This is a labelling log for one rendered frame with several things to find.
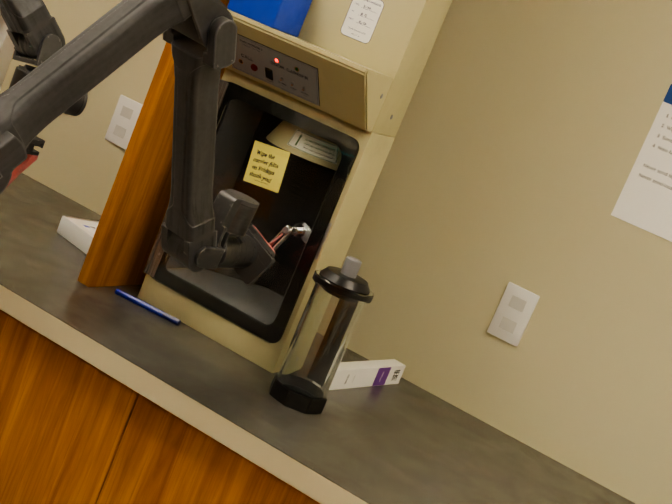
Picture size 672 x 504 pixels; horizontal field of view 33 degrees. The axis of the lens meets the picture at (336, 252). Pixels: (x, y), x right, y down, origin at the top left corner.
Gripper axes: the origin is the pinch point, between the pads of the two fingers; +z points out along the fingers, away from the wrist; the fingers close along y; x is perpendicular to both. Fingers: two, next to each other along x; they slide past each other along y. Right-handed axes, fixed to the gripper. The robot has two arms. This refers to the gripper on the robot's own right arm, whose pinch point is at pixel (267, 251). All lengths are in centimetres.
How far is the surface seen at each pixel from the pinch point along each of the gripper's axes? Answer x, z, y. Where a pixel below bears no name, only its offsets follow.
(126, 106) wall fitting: 24, 48, 67
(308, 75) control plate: -26.7, -2.4, 16.3
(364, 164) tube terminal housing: -21.6, 7.7, 1.3
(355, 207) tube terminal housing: -14.1, 11.6, -2.0
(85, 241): 35, 14, 34
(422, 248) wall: -9.1, 48.5, -7.0
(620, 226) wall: -43, 48, -31
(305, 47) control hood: -30.3, -6.3, 18.4
